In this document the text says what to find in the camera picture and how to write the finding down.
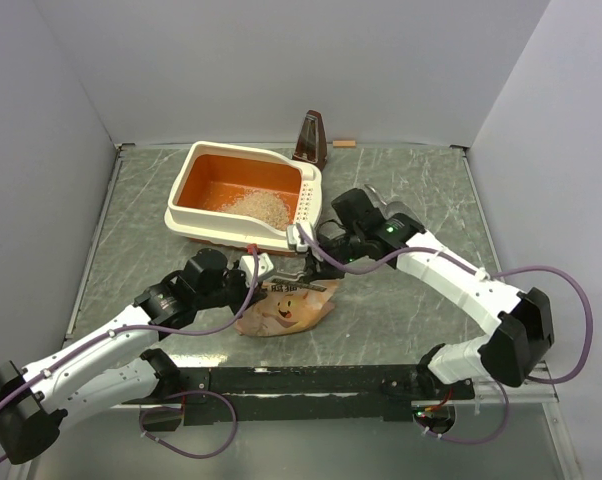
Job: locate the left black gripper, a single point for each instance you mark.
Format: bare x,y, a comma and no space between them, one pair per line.
235,307

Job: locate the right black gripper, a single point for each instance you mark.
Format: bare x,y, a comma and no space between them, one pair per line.
321,270

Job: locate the peach cat litter bag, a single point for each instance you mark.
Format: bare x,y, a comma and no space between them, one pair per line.
288,309

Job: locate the wooden ruler with crown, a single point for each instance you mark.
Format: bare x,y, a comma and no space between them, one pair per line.
297,281

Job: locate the white orange litter box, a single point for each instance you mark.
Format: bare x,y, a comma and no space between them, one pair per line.
215,173

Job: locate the silver metal scoop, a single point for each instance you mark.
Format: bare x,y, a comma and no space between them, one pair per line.
386,197

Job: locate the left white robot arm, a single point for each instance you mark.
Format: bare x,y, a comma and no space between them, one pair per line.
119,361

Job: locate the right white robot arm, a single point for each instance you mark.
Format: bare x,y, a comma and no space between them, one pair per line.
516,326

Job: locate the clean litter pile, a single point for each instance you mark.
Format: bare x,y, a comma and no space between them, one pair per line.
260,205

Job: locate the small wooden block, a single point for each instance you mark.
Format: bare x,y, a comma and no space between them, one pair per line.
344,144

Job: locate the brown wooden metronome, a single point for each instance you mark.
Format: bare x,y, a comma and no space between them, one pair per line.
311,145

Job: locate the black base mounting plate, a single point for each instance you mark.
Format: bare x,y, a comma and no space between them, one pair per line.
388,392

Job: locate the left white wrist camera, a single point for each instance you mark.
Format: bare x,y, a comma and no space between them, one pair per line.
256,268

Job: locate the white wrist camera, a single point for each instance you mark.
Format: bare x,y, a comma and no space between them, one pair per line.
256,268
301,237

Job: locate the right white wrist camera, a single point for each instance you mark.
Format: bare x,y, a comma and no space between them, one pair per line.
301,237

